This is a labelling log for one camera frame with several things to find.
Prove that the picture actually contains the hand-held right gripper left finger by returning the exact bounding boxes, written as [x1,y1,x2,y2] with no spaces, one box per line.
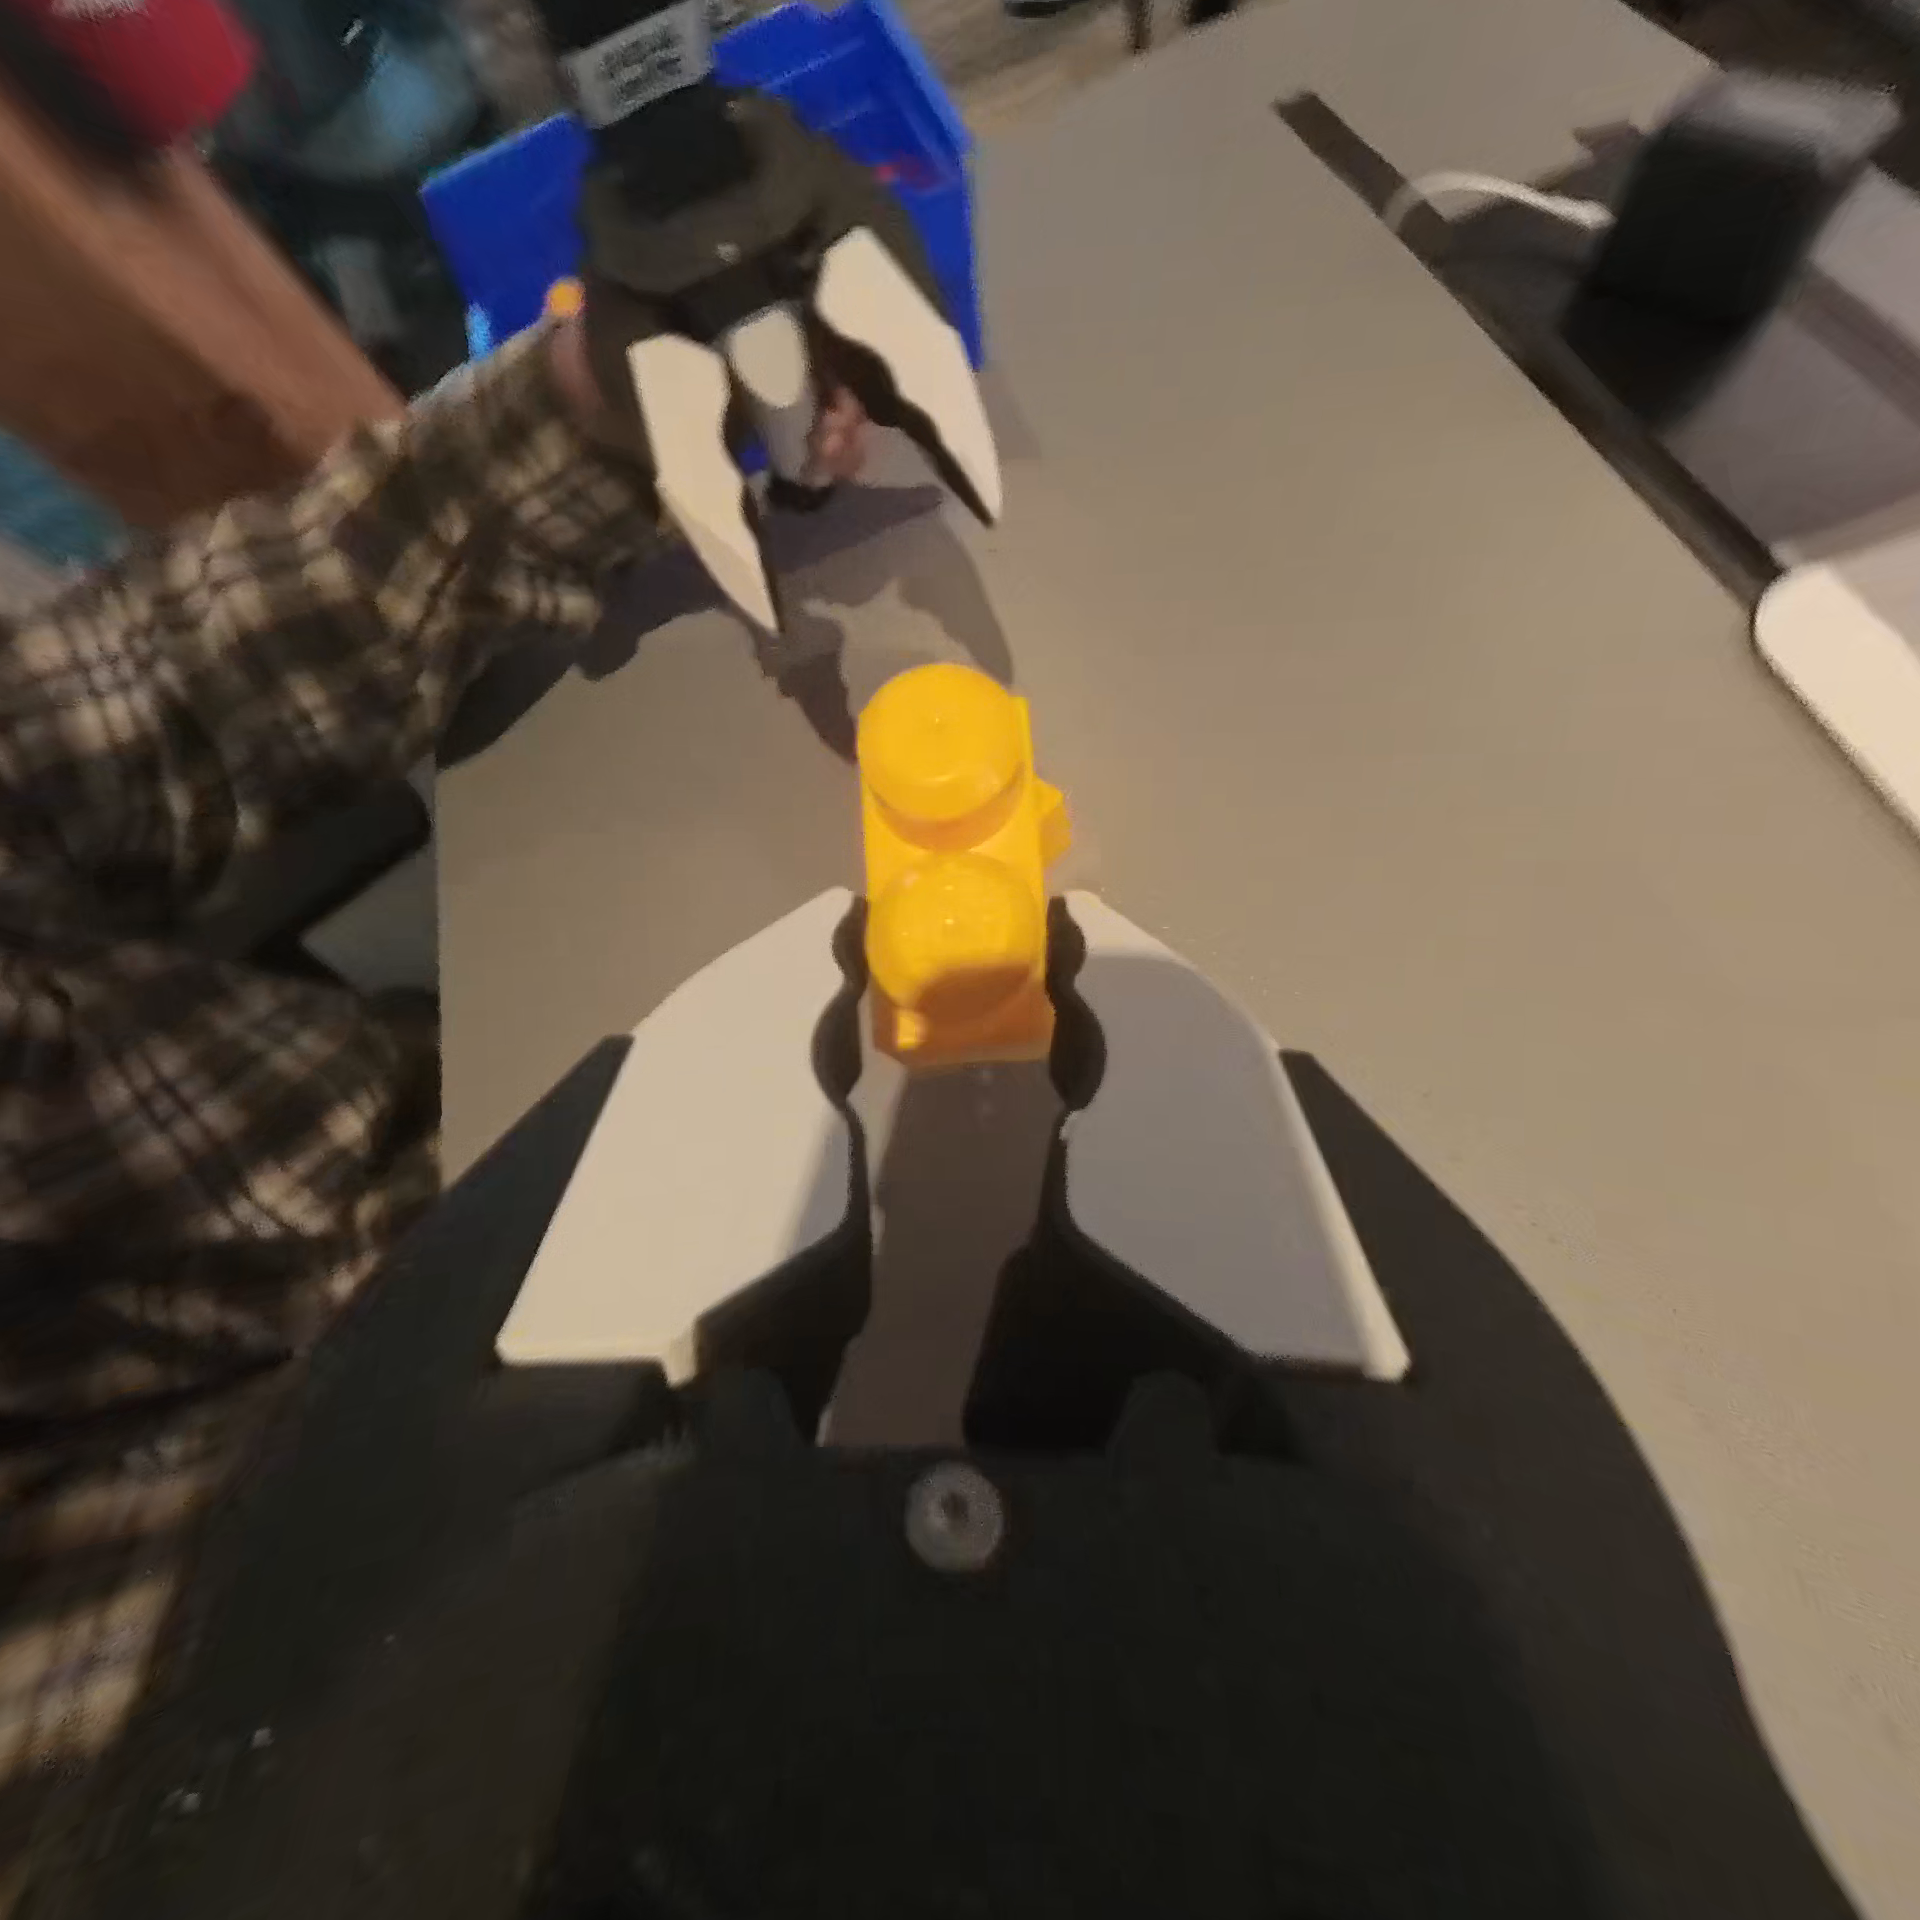
[496,884,879,1390]

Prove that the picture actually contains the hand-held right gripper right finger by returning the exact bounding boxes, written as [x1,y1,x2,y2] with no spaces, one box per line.
[1041,887,1411,1382]

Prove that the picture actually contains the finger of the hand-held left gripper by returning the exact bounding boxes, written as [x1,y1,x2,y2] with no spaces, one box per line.
[625,336,784,639]
[816,230,1003,528]

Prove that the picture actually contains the blue plastic bin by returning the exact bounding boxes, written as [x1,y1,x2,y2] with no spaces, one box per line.
[421,0,985,368]

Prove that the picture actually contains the yellow two-stud toy block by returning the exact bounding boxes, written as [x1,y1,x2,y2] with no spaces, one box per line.
[854,660,1074,1069]

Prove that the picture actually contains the person's left forearm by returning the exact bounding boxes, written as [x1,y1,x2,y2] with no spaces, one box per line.
[0,323,669,933]

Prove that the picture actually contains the person's plaid shirt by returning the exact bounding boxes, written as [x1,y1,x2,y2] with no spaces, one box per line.
[0,900,451,1800]

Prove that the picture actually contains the red cap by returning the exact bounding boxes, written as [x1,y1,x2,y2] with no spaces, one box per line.
[32,0,259,143]

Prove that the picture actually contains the brown cabinet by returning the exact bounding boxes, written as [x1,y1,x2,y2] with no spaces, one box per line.
[0,88,406,528]

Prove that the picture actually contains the black power adapter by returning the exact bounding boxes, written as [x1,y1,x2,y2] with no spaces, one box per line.
[1558,67,1899,429]

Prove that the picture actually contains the white cable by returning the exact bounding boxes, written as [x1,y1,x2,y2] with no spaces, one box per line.
[1387,167,1614,248]

